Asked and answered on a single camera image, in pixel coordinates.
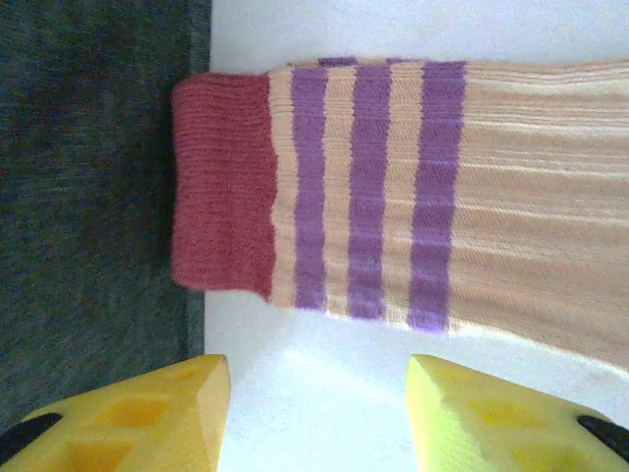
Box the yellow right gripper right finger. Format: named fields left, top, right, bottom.
left=405, top=353, right=629, bottom=472

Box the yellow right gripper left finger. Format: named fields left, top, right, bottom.
left=0, top=353, right=232, bottom=472

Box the peach sock with purple stripes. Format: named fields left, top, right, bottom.
left=170, top=56, right=629, bottom=375

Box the grey fabric divider organizer box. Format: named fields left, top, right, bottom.
left=0, top=0, right=213, bottom=419

